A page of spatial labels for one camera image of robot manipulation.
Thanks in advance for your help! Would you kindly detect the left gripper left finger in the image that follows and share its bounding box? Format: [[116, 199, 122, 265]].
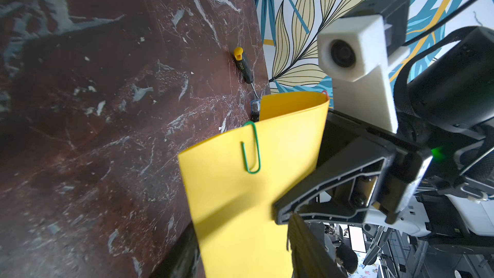
[[149, 222, 201, 278]]

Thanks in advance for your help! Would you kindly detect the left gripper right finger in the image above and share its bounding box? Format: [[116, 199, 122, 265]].
[[287, 214, 346, 278]]

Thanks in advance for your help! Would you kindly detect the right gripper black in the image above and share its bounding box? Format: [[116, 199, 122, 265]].
[[272, 112, 432, 225]]

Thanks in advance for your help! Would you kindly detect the yellow paper sheet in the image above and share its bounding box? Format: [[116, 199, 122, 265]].
[[178, 91, 329, 277]]

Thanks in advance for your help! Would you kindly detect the green paperclip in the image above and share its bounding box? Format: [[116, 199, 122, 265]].
[[241, 121, 262, 175]]

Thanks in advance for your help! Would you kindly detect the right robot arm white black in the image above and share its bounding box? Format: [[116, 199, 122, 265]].
[[273, 27, 493, 254]]

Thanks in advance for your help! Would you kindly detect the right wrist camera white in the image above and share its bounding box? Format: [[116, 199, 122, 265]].
[[316, 0, 410, 133]]

